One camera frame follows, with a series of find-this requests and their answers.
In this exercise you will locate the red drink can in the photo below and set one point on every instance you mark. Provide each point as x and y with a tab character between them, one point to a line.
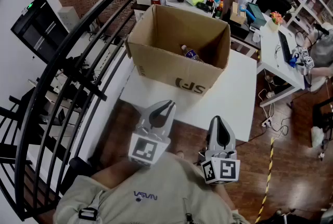
155	0

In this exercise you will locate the black keyboard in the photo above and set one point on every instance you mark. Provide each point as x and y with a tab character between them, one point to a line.
285	47

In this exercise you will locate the white plastic bag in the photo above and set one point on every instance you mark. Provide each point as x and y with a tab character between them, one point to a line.
317	137

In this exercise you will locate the orange cap sauce bottle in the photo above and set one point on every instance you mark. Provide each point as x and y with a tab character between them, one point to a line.
219	11

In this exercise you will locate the person's left forearm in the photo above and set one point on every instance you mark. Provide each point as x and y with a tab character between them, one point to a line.
117	173

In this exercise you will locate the person's right forearm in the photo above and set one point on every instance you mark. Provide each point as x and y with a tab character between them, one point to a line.
225	195

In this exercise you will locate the clear plastic water bottle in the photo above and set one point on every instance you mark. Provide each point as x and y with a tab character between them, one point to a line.
191	53

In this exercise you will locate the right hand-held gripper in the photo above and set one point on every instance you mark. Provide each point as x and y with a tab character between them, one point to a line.
221	168

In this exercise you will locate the yellow green cloth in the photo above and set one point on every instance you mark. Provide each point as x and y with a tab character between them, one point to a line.
195	0

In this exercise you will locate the grey electrical cabinet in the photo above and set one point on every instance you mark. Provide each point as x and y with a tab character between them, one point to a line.
68	19

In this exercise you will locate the black case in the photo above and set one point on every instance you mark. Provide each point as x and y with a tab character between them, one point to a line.
238	30

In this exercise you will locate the person's beige shirt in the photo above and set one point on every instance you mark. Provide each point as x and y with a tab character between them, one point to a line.
161	191

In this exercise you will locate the potted orange flowers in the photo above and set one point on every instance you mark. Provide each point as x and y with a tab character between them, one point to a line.
275	20

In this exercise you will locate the yellow black hazard tape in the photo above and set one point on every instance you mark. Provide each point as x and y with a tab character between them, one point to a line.
268	173

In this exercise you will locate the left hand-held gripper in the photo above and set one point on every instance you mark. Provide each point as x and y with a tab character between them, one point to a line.
145	149

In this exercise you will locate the wooden tissue box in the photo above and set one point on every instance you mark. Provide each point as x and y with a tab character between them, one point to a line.
237	15

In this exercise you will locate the white cup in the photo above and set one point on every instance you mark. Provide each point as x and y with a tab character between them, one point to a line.
256	37

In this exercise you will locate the white desk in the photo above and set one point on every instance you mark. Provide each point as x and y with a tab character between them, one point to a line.
270	51

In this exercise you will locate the white table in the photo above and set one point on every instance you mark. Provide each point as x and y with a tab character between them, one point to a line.
229	103

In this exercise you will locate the teal box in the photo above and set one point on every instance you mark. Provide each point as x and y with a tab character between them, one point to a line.
258	16

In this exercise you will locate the black monitor on wall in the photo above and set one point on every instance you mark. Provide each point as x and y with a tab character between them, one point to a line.
39	30

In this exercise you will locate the black stair railing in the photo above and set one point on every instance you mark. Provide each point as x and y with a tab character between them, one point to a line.
22	155

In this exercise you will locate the white power strip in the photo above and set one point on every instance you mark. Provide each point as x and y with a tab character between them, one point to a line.
267	122

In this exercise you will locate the dark green bottle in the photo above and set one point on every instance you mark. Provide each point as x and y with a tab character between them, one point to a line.
204	6

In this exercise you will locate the brown cardboard box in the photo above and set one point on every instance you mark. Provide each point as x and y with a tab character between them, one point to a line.
161	72

